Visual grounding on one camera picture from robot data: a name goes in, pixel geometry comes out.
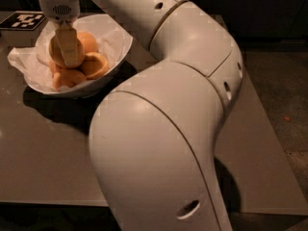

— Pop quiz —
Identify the right orange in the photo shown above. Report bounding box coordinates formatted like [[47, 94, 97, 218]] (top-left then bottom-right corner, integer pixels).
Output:
[[79, 52, 110, 80]]

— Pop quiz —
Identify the white paper liner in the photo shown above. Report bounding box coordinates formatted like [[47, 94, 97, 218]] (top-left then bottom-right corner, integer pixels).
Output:
[[7, 16, 129, 93]]

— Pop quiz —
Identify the front orange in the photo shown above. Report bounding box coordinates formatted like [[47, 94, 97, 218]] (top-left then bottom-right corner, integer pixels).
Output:
[[53, 69, 87, 90]]

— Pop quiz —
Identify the back orange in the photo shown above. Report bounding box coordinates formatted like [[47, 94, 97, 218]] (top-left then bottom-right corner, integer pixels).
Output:
[[77, 32, 98, 53]]

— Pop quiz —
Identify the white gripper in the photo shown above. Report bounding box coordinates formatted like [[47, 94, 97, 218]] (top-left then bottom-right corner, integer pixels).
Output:
[[38, 0, 80, 66]]

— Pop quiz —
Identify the white bowl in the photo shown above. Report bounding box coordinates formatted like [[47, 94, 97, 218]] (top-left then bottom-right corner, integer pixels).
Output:
[[23, 13, 134, 99]]

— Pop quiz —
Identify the black white fiducial marker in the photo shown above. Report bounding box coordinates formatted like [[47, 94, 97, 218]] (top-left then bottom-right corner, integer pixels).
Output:
[[0, 11, 45, 31]]

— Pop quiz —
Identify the yellow orange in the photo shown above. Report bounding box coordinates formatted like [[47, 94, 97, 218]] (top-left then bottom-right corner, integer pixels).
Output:
[[49, 37, 85, 68]]

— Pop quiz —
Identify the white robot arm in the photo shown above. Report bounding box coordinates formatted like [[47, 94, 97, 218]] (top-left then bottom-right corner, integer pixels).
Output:
[[39, 0, 244, 231]]

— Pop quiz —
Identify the lower left orange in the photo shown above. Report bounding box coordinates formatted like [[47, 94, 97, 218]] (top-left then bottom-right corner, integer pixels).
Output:
[[49, 60, 62, 76]]

